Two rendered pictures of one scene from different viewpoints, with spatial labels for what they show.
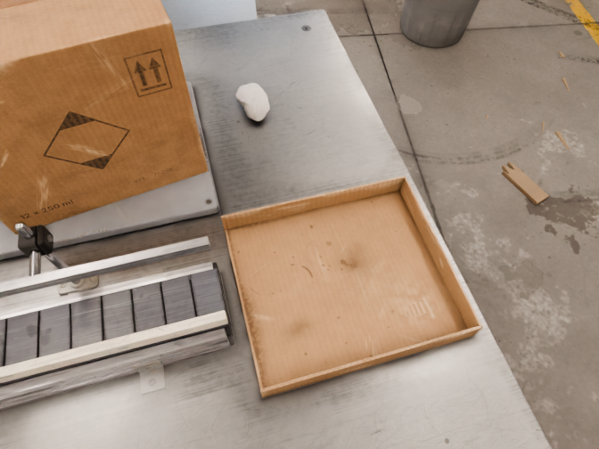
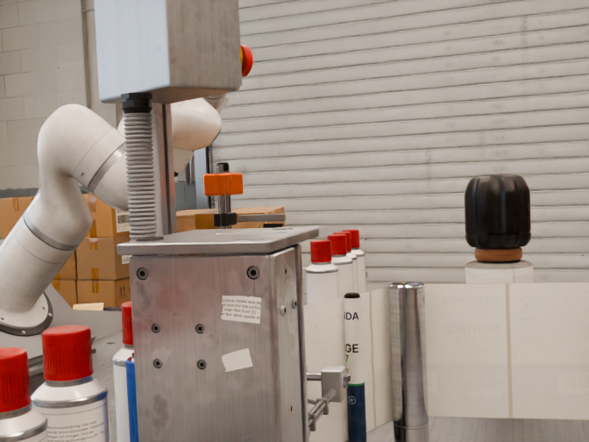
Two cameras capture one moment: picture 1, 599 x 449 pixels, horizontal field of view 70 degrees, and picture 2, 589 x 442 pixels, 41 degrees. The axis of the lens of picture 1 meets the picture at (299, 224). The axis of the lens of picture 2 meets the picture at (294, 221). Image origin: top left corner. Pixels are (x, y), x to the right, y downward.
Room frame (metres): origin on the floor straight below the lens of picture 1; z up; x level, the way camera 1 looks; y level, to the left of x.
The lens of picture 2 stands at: (-0.66, 1.71, 1.18)
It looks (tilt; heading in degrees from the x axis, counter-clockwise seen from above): 3 degrees down; 304
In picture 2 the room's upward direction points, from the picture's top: 2 degrees counter-clockwise
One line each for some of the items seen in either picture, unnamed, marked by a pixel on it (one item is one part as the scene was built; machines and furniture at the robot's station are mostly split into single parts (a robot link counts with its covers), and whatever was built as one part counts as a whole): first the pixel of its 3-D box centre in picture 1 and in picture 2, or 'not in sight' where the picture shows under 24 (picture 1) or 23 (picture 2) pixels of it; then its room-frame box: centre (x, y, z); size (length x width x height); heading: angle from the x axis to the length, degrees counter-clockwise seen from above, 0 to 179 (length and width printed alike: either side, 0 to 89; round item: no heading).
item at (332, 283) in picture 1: (341, 273); not in sight; (0.26, -0.07, 0.85); 0.30 x 0.26 x 0.04; 109
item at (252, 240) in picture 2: not in sight; (225, 238); (-0.28, 1.25, 1.14); 0.14 x 0.11 x 0.01; 109
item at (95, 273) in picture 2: not in sight; (111, 279); (3.31, -1.92, 0.57); 1.20 x 0.85 x 1.14; 102
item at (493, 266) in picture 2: not in sight; (499, 289); (-0.30, 0.72, 1.03); 0.09 x 0.09 x 0.30
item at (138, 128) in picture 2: not in sight; (141, 188); (-0.01, 1.07, 1.18); 0.04 x 0.04 x 0.21
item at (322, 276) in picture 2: not in sight; (322, 305); (0.01, 0.66, 0.98); 0.05 x 0.05 x 0.20
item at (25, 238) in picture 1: (53, 272); not in sight; (0.21, 0.31, 0.91); 0.07 x 0.03 x 0.16; 19
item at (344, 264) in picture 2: not in sight; (338, 294); (0.05, 0.55, 0.98); 0.05 x 0.05 x 0.20
